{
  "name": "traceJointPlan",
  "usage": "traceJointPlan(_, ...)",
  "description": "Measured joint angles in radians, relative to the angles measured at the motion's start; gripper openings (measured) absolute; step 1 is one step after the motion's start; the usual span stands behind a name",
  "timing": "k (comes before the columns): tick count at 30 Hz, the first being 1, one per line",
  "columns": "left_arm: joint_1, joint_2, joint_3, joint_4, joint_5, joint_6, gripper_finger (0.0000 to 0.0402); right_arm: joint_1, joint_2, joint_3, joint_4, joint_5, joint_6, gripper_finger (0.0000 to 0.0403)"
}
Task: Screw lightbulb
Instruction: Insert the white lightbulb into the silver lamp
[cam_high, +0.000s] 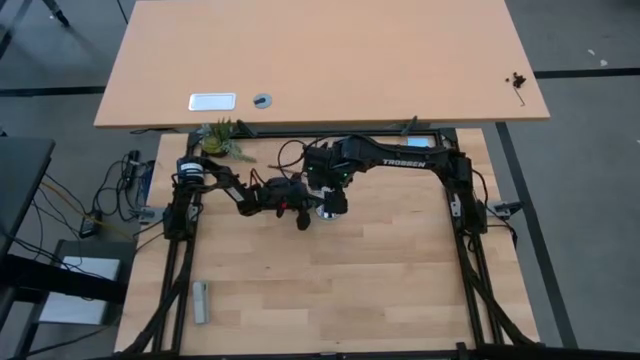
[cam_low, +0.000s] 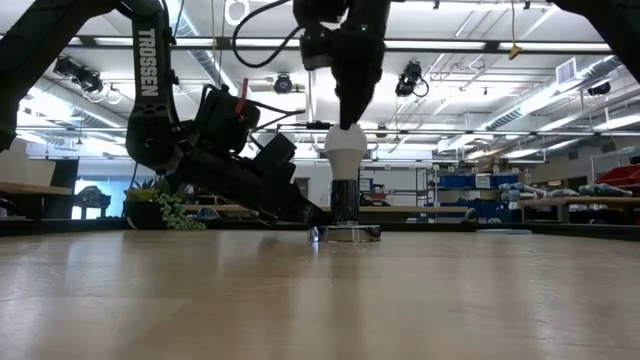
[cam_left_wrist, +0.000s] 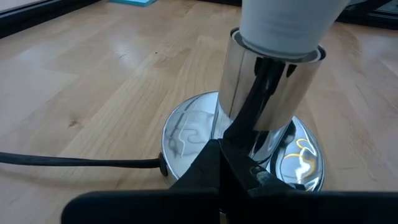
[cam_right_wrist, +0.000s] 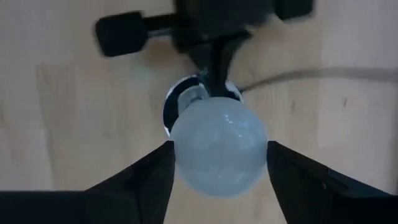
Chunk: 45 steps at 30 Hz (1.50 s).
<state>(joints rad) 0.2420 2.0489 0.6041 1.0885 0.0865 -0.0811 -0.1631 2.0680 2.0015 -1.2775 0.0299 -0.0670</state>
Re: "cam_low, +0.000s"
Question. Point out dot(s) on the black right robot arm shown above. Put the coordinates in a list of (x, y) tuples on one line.
[(370, 12)]

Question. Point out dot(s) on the white ceiling air vent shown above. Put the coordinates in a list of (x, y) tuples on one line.
[(567, 71)]

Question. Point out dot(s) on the ceiling light strip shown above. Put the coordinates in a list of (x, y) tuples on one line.
[(440, 44)]

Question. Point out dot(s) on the shelf with blue bins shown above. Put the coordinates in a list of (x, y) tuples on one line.
[(455, 181)]

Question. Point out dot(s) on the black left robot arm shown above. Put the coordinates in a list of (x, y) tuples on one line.
[(50, 30)]

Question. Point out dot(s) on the thick wooden table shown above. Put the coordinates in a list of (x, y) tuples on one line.
[(30, 190)]

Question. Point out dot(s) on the long wooden workbench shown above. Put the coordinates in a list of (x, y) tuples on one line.
[(590, 202)]

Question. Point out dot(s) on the black aluminium table frame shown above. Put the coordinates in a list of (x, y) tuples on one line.
[(60, 227)]

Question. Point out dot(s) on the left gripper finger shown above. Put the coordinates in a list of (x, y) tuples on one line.
[(300, 212)]

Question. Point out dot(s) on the red storage bin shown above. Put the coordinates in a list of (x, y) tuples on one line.
[(622, 176)]

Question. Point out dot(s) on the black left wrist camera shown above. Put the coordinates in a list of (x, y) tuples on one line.
[(225, 120)]

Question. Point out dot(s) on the grey-blue material roll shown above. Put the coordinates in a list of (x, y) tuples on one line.
[(602, 190), (520, 191)]

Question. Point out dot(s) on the black overhead mounted device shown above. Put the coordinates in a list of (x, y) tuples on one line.
[(409, 77), (283, 84), (80, 75)]

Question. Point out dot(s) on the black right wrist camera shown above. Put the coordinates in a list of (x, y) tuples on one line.
[(320, 47)]

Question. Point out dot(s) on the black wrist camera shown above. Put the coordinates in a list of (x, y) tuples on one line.
[(320, 47), (225, 120)]

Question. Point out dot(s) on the green potted plant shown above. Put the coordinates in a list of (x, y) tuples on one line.
[(150, 210)]

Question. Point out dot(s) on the white lightbulb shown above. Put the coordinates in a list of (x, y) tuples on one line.
[(345, 152)]

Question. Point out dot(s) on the silver ceiling ventilation duct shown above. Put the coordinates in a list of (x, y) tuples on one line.
[(550, 97)]

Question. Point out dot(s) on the chrome lamp socket base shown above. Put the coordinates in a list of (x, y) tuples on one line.
[(345, 232)]

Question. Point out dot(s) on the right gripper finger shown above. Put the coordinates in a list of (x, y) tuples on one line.
[(352, 102)]

